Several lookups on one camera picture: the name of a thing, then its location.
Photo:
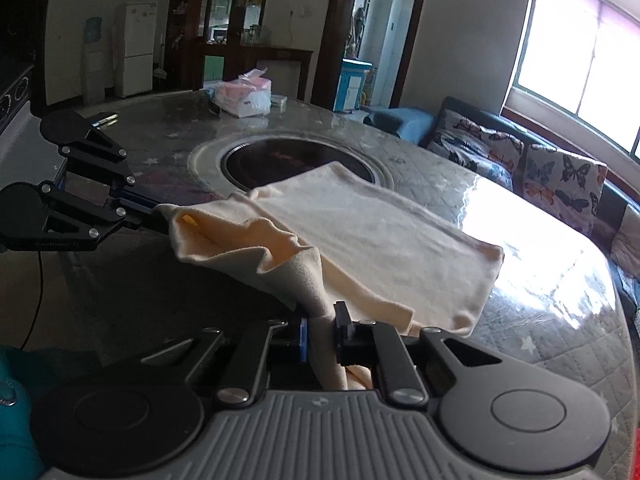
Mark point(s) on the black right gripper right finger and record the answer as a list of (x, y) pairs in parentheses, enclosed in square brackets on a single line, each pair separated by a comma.
[(503, 413)]

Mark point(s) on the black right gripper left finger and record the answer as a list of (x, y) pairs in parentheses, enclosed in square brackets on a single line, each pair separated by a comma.
[(139, 414)]

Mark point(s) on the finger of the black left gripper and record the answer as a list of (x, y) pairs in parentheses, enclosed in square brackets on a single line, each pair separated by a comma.
[(43, 218), (88, 151)]

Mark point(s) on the cream beige garment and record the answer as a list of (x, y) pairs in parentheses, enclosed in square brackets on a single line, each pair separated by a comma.
[(327, 236)]

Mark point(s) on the teal cloth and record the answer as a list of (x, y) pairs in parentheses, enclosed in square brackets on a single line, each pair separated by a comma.
[(19, 456)]

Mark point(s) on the white refrigerator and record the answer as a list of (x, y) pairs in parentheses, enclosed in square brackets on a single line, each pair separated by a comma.
[(133, 50)]

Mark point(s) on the round black table stove recess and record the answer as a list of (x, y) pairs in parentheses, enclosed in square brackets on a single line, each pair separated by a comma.
[(242, 163)]

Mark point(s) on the dark wooden cabinet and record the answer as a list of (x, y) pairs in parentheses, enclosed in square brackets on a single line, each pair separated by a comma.
[(219, 39)]

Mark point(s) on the pink tissue pack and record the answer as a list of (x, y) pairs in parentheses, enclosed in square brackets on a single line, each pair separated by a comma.
[(248, 95)]

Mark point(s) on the butterfly print cushion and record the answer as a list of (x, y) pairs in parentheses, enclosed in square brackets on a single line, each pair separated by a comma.
[(566, 185), (490, 153)]

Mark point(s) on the blue corner sofa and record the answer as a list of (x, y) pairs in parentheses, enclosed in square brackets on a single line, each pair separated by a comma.
[(616, 229)]

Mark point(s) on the blue white small cabinet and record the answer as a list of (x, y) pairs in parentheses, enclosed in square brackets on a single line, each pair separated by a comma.
[(350, 84)]

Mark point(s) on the window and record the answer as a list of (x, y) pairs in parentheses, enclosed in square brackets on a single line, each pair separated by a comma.
[(581, 57)]

